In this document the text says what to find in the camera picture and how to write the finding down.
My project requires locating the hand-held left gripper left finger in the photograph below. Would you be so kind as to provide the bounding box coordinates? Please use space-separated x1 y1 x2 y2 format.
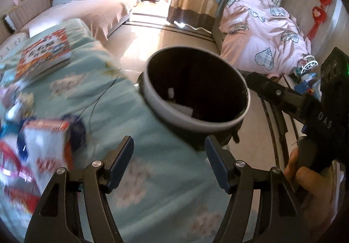
24 136 135 243

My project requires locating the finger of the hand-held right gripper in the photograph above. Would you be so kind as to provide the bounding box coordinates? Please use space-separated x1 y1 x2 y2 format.
245 71 319 124

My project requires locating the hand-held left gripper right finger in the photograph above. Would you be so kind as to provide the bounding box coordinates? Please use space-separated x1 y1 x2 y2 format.
204 135 308 243

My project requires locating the grey trash bin black bag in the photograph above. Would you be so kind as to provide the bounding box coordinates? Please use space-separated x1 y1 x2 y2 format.
136 47 251 152

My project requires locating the person's right hand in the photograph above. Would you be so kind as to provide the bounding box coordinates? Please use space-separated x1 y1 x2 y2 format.
284 148 336 205

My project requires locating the pile of plastic toys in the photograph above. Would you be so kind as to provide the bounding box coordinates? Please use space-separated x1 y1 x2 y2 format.
293 54 325 98

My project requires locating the dark blue packet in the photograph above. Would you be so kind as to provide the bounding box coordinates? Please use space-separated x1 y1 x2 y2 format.
61 114 88 151

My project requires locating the pink heart print quilt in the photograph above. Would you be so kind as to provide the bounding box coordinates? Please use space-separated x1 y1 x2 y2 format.
218 0 312 75

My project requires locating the red white snack packet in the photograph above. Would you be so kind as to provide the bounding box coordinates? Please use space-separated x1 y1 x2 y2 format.
22 119 75 178

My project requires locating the red printed packet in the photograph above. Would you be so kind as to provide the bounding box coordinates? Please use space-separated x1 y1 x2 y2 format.
0 139 41 213

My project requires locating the colourful picture book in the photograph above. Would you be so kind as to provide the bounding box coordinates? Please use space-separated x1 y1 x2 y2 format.
15 28 73 81

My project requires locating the pink covered sofa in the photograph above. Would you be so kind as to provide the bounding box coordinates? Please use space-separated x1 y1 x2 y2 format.
19 0 141 42

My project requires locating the white printed sofa cover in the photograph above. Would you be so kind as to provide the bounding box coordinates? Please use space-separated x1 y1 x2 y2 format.
0 32 30 53

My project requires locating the striped cushion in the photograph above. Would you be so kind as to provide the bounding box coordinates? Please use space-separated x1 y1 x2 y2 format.
5 0 52 32
0 21 13 44

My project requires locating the thin black cable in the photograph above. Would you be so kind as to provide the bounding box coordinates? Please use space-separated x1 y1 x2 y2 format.
80 75 122 125

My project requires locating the red wall decoration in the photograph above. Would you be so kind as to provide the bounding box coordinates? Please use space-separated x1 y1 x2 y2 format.
307 0 334 40

